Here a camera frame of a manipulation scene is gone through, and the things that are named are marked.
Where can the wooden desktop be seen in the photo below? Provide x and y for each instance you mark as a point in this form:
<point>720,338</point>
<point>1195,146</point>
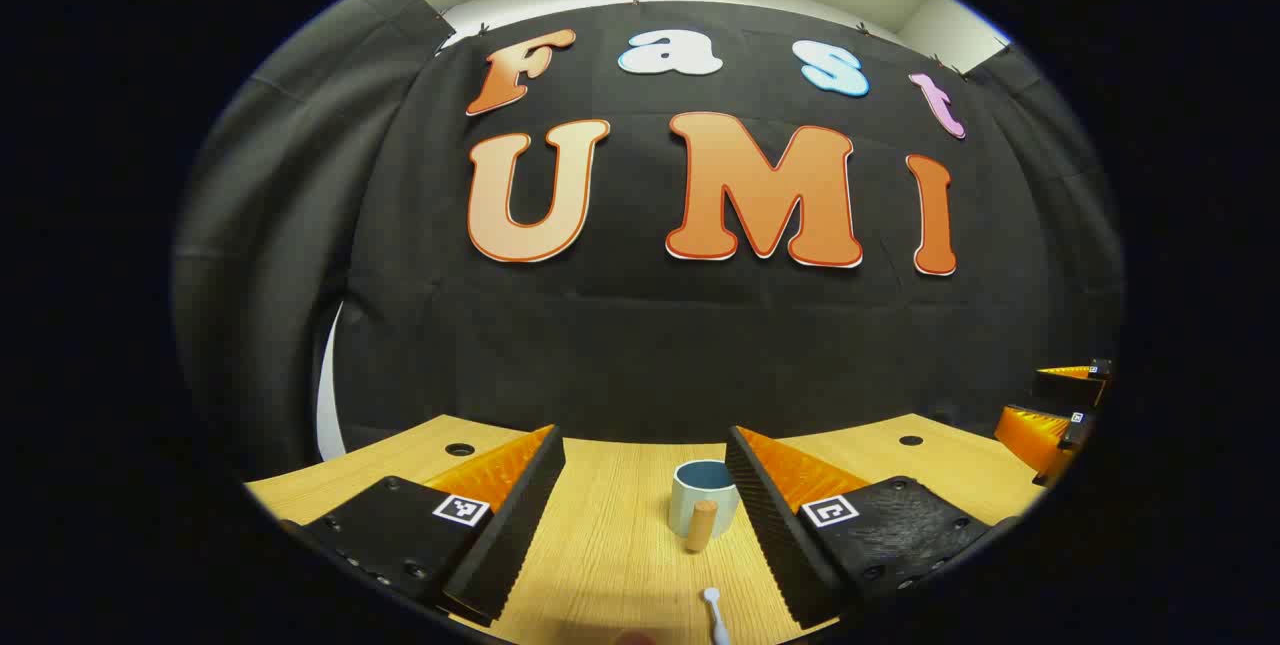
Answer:
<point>620,545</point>

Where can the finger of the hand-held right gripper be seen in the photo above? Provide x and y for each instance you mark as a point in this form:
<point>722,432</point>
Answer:
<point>1070,385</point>
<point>1040,435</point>

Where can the black backdrop cloth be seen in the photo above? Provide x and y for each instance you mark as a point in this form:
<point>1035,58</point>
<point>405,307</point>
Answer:
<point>650,345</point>

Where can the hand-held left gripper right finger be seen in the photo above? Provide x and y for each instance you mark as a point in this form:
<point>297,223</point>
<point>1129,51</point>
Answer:
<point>775,535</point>

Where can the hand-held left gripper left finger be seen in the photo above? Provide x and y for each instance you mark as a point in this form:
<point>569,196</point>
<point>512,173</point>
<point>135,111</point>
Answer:
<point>515,535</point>

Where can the white toothbrush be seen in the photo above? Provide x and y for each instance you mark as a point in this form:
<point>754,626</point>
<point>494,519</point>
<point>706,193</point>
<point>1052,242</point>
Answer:
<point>711,597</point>

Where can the dark side curtain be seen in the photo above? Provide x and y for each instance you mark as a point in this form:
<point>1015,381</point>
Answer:
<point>260,225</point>

